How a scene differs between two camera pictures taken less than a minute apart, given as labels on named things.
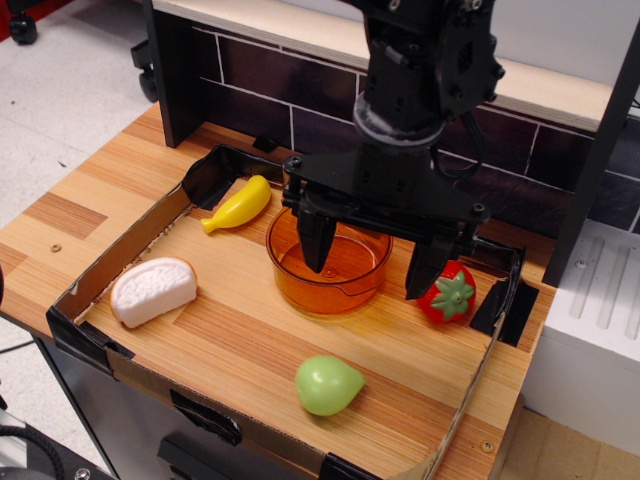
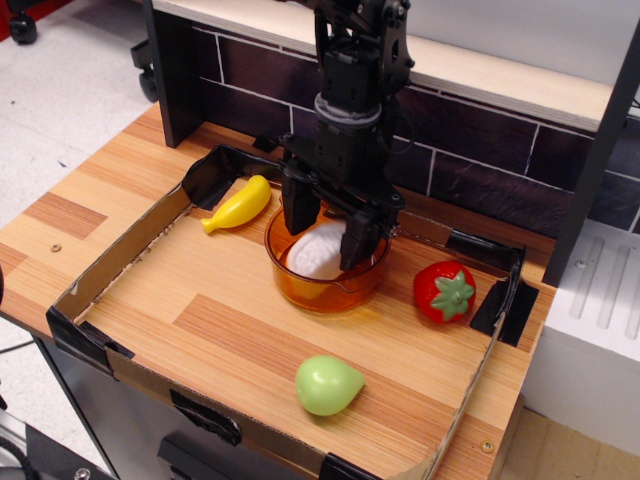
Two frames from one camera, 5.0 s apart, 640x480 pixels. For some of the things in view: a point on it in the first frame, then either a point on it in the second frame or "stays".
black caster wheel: [142, 58] stays
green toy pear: [325, 385] stays
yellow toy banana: [248, 203] stays
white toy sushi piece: [151, 288] -> [316, 253]
